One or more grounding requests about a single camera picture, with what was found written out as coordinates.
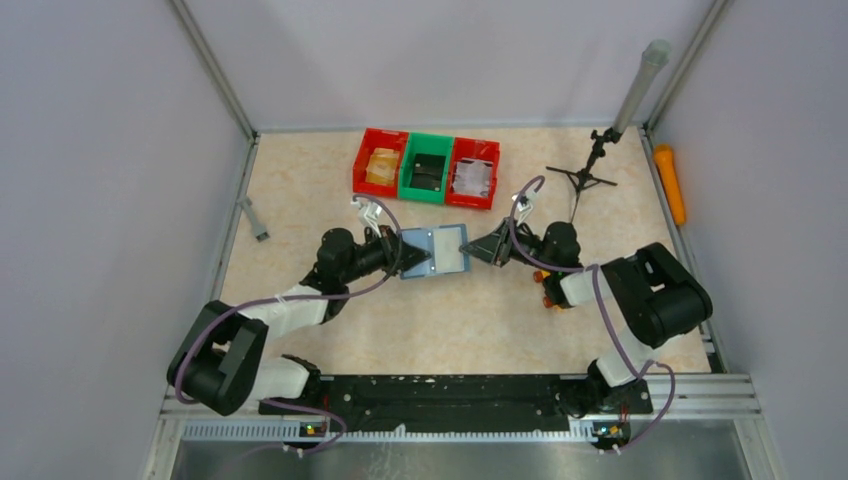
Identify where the aluminium frame rail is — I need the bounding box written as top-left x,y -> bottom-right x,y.
143,373 -> 786,479

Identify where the teal card holder wallet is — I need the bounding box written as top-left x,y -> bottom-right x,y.
400,224 -> 471,280

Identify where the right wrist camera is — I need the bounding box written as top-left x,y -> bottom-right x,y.
510,191 -> 537,226

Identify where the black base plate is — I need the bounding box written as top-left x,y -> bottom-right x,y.
293,374 -> 654,433

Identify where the orange flashlight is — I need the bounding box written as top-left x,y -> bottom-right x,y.
653,144 -> 687,226

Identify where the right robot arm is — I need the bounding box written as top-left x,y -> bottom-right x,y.
460,219 -> 713,413

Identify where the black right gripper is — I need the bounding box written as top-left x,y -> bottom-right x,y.
461,216 -> 556,273

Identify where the green plastic bin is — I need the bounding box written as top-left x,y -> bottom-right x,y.
397,132 -> 455,205

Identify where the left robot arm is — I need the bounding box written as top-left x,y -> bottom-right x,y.
166,225 -> 431,416

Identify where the red bin with clear bags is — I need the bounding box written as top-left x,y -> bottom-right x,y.
444,137 -> 500,210

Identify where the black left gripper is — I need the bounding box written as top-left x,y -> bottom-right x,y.
341,224 -> 431,284

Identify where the grey cylinder on tripod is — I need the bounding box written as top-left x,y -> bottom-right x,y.
611,39 -> 672,136

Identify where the grey bracket tool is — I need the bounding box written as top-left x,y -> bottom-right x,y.
237,196 -> 270,242

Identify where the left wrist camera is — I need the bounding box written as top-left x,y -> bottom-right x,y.
351,198 -> 383,233

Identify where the red bin with orange items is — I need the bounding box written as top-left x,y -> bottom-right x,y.
352,128 -> 409,198

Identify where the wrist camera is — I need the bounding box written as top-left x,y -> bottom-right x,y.
510,191 -> 537,226
351,198 -> 383,233

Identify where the black mini tripod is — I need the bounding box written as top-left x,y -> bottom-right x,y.
545,127 -> 623,221

